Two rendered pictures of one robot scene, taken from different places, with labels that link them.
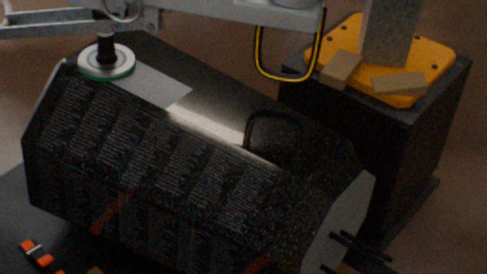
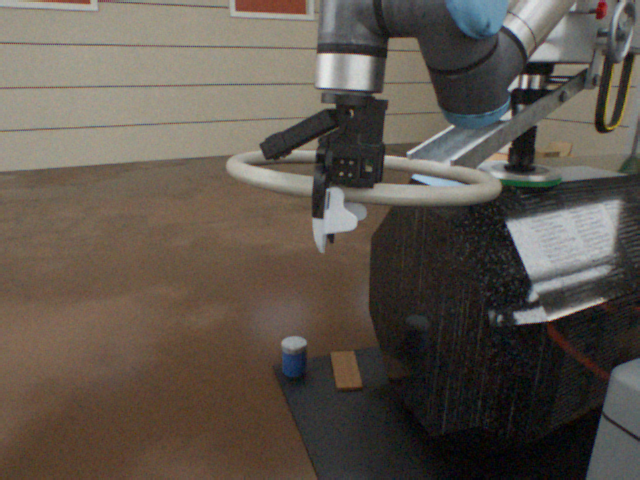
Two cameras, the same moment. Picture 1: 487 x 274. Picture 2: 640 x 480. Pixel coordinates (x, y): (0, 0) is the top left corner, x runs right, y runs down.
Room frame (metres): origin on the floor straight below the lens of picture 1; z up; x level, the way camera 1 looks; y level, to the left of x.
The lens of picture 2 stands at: (1.99, 1.70, 1.15)
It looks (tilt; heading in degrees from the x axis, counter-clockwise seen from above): 20 degrees down; 303
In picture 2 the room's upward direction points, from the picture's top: straight up
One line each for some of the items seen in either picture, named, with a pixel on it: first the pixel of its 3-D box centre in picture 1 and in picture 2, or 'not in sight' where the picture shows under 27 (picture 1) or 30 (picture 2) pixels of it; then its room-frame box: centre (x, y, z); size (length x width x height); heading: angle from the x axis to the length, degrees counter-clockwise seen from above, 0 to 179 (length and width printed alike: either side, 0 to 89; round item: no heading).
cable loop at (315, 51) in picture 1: (286, 44); (614, 87); (2.10, -0.35, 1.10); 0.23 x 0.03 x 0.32; 76
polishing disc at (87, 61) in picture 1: (107, 60); (519, 170); (2.26, 0.29, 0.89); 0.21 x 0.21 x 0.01
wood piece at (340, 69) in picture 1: (340, 68); (532, 154); (2.38, -0.63, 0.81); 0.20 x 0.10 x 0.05; 149
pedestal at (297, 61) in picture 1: (362, 127); not in sight; (2.55, -0.82, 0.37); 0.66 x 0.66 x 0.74; 51
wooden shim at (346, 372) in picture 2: not in sight; (345, 369); (2.82, 0.26, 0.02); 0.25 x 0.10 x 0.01; 128
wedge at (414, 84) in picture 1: (399, 82); (558, 149); (2.31, -0.84, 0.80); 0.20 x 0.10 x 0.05; 91
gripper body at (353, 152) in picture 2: not in sight; (350, 141); (2.32, 1.13, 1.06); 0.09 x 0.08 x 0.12; 16
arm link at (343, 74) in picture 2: not in sight; (350, 77); (2.32, 1.12, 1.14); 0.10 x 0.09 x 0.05; 107
